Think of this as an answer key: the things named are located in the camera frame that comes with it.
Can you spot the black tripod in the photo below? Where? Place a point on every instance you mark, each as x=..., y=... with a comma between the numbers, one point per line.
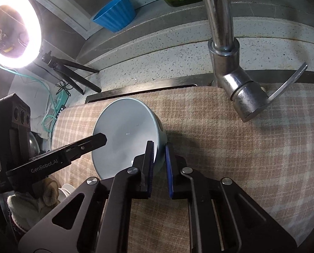
x=72, y=69

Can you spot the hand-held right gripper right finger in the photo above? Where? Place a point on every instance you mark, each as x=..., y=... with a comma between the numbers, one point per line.
x=169, y=171

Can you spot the person's left hand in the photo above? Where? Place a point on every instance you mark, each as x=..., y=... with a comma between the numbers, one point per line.
x=27, y=205

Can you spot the chrome faucet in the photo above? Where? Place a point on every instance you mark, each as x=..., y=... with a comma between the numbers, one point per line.
x=221, y=31

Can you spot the light blue bowl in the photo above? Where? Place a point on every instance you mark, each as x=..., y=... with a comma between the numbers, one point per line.
x=122, y=137

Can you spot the teal power strip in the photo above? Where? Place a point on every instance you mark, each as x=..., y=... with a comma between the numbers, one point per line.
x=63, y=104

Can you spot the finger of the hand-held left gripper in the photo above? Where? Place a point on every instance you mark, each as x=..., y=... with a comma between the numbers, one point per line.
x=91, y=143

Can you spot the blue ribbed plastic bowl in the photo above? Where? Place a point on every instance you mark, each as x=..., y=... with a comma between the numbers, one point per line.
x=116, y=11

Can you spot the beige plaid cloth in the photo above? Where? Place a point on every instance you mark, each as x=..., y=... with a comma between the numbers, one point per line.
x=225, y=142

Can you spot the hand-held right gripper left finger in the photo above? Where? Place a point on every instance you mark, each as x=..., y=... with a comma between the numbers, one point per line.
x=150, y=163

